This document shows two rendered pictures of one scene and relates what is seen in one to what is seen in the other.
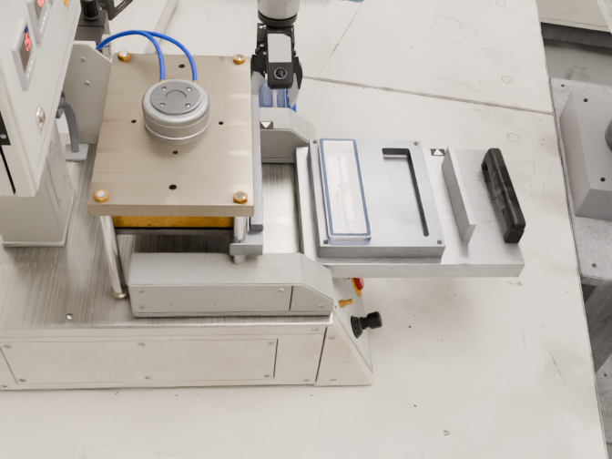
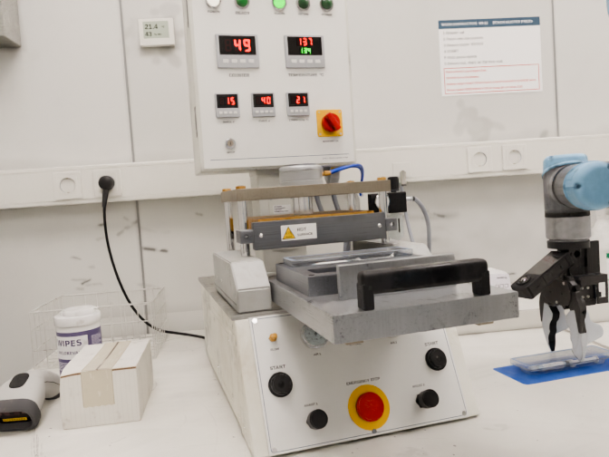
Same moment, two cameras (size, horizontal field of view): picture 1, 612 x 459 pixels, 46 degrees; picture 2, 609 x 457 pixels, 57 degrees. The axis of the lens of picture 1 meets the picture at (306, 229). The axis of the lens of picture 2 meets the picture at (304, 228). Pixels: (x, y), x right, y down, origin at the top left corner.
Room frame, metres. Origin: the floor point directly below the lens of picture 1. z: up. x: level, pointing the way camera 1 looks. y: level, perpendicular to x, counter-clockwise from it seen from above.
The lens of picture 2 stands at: (0.52, -0.85, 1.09)
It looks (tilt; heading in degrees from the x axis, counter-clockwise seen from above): 3 degrees down; 83
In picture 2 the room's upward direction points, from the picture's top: 4 degrees counter-clockwise
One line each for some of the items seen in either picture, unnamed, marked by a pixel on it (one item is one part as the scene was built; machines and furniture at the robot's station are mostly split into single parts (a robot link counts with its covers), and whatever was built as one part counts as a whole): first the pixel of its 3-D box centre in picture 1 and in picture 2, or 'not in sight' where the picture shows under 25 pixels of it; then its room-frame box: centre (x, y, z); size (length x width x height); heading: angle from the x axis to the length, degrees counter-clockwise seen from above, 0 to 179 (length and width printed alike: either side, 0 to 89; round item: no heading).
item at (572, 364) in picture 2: not in sight; (562, 361); (1.09, 0.10, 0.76); 0.18 x 0.06 x 0.02; 8
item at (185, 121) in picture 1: (153, 126); (307, 199); (0.66, 0.21, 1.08); 0.31 x 0.24 x 0.13; 10
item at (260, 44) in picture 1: (275, 35); (573, 273); (1.12, 0.10, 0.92); 0.09 x 0.08 x 0.12; 8
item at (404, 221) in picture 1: (372, 195); (360, 270); (0.69, -0.09, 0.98); 0.20 x 0.17 x 0.03; 10
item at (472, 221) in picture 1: (404, 201); (373, 283); (0.69, -0.13, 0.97); 0.30 x 0.22 x 0.08; 100
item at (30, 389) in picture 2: not in sight; (31, 390); (0.15, 0.15, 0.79); 0.20 x 0.08 x 0.08; 88
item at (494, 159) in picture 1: (503, 193); (424, 282); (0.72, -0.27, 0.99); 0.15 x 0.02 x 0.04; 10
